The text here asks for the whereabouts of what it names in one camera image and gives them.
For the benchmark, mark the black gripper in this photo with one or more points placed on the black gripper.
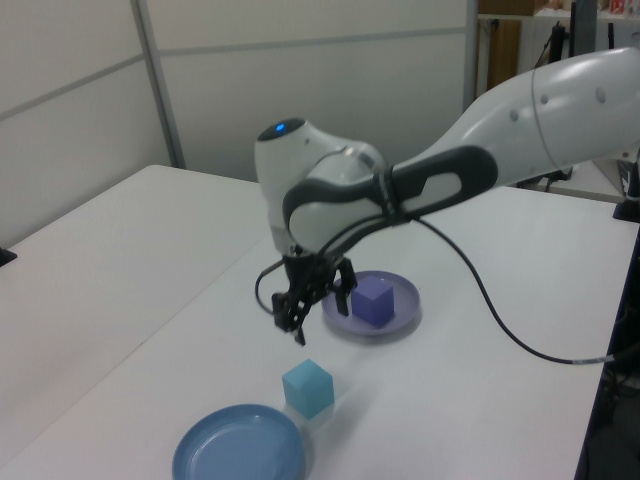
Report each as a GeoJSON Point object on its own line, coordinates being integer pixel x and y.
{"type": "Point", "coordinates": [312, 272]}

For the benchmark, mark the purple cube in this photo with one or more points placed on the purple cube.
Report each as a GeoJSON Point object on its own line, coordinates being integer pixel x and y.
{"type": "Point", "coordinates": [372, 302]}

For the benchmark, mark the light blue cube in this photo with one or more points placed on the light blue cube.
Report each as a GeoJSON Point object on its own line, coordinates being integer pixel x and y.
{"type": "Point", "coordinates": [307, 390]}

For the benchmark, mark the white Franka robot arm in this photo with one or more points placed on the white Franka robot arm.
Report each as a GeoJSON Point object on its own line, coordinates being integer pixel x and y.
{"type": "Point", "coordinates": [500, 125]}

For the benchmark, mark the purple plate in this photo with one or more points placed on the purple plate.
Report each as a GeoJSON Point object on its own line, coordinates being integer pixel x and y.
{"type": "Point", "coordinates": [405, 305]}

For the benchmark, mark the blue plate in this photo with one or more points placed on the blue plate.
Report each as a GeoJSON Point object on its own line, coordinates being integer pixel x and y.
{"type": "Point", "coordinates": [235, 450]}

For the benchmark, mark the brown wooden panel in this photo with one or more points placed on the brown wooden panel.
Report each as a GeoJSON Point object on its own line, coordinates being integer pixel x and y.
{"type": "Point", "coordinates": [504, 55]}

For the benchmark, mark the cardboard box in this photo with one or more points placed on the cardboard box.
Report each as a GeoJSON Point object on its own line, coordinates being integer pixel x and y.
{"type": "Point", "coordinates": [505, 6]}

